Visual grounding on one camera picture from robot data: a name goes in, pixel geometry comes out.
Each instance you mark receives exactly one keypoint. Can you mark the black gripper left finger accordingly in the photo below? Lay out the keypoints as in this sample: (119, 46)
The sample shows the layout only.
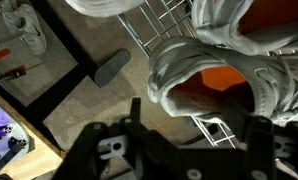
(135, 110)

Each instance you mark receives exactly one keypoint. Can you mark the grey sneaker black swoosh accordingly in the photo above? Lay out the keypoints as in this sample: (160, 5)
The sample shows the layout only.
(29, 30)

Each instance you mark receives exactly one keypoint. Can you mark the white sneaker orange lining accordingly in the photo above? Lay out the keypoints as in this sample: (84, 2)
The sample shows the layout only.
(215, 26)
(175, 60)

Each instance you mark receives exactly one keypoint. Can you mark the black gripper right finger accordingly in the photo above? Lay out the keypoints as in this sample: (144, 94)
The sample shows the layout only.
(260, 150)

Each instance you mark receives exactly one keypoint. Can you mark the black orange bar clamp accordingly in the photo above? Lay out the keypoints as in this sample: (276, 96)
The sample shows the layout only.
(12, 71)
(0, 55)

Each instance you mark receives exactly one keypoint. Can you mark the plain white sneaker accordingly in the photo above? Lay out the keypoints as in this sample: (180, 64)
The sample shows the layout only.
(105, 6)

